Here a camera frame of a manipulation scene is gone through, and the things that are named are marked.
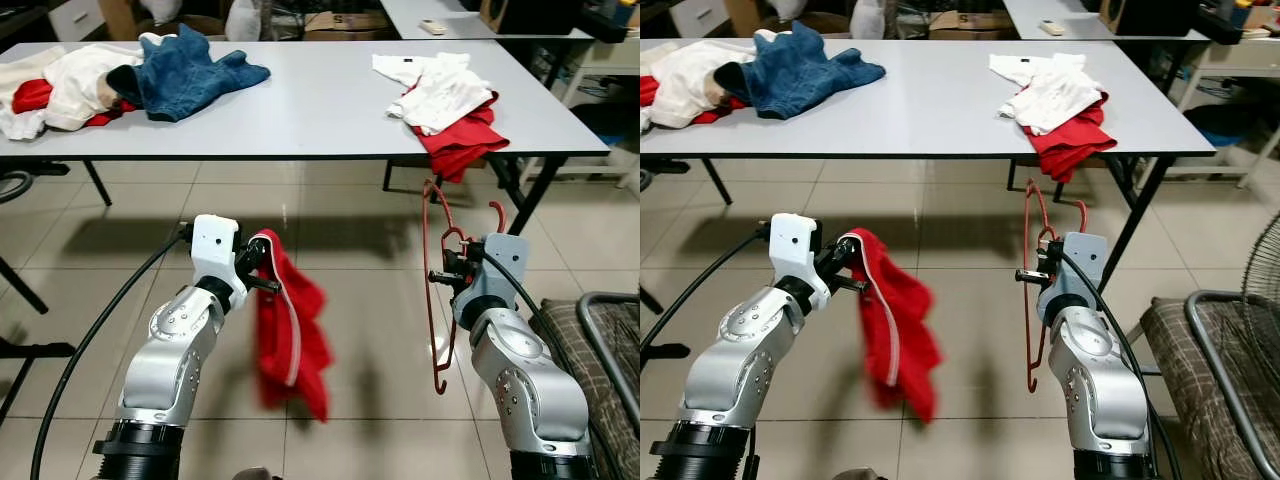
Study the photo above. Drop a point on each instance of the red polo shirt white trim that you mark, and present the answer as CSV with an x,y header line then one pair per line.
x,y
305,340
910,340

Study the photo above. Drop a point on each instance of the red clothes hanger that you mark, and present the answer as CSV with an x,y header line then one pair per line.
x,y
438,385
1030,383

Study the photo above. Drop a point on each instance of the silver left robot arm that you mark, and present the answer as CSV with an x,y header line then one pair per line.
x,y
730,370
160,360

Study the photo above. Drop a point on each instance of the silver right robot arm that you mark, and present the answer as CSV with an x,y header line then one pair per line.
x,y
530,380
1100,390

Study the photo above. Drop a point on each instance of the red garment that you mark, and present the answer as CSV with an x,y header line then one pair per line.
x,y
1070,145
460,145
648,90
30,95

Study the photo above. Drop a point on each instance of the plaid cushioned metal chair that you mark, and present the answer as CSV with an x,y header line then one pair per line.
x,y
1190,360
570,350

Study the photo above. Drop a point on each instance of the white table with black legs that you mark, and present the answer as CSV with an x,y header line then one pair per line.
x,y
930,110
300,110

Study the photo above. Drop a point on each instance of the white shirt with black tag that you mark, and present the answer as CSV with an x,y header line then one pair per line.
x,y
1050,95
440,95

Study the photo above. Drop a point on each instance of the blue denim garment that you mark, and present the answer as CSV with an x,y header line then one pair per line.
x,y
810,75
190,75

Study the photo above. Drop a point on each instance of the tan cloth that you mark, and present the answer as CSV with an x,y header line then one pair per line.
x,y
112,92
725,92

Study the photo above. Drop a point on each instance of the grey left robot foot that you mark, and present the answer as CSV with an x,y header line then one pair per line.
x,y
860,474
255,474

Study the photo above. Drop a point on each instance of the white remote control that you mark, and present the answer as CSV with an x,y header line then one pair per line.
x,y
1052,27
433,27

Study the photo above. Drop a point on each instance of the white throw pillow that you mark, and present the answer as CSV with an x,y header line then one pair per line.
x,y
245,20
160,10
868,20
785,10

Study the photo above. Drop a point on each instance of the open brown cardboard box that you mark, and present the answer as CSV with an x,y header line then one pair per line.
x,y
968,25
345,25

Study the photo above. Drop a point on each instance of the white desk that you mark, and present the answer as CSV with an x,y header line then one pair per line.
x,y
460,12
1080,12

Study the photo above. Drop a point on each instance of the white drawer unit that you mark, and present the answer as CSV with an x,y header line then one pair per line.
x,y
75,18
698,18

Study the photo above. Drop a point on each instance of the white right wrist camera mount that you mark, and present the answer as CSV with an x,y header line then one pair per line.
x,y
1085,260
500,265

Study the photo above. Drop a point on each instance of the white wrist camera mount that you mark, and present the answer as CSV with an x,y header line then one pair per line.
x,y
500,265
213,250
1085,260
795,250

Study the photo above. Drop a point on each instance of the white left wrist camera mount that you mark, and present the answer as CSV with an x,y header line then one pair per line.
x,y
213,250
795,250

